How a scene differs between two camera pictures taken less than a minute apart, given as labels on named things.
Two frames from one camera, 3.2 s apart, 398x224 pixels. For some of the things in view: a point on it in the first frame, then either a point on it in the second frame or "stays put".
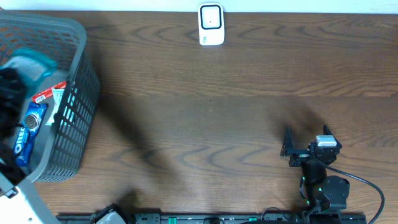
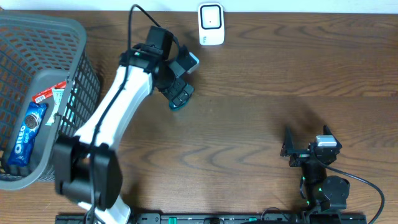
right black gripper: [300, 155] stays put
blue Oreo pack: [34, 115] stays put
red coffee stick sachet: [48, 93] stays put
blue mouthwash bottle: [32, 66] → [172, 106]
